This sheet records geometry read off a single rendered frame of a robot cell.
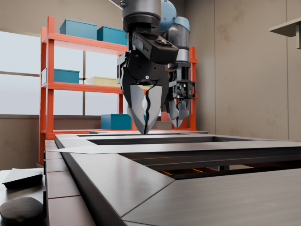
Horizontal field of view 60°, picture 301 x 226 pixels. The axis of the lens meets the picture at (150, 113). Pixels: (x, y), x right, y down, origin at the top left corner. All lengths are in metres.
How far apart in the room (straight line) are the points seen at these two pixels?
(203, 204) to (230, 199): 0.03
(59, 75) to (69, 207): 2.95
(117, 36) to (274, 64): 2.04
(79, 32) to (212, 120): 2.39
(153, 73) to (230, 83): 3.63
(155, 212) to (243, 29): 3.94
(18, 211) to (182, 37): 0.68
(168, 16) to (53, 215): 0.57
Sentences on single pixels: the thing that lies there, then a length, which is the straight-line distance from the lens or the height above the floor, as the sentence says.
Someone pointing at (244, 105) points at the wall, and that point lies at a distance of 3.88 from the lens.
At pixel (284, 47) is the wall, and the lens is 3.64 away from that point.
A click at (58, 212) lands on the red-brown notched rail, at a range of 0.31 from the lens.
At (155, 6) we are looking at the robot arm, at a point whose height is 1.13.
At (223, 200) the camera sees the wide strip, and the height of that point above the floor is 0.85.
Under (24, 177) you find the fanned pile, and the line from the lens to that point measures 1.07.
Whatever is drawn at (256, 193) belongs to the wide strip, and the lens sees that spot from 0.27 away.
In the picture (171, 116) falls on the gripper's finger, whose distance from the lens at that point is 0.88.
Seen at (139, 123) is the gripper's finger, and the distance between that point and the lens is 0.47.
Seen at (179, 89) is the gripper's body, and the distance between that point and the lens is 0.85.
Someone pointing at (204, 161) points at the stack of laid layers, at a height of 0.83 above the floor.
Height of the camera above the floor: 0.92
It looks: 2 degrees up
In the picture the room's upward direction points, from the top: straight up
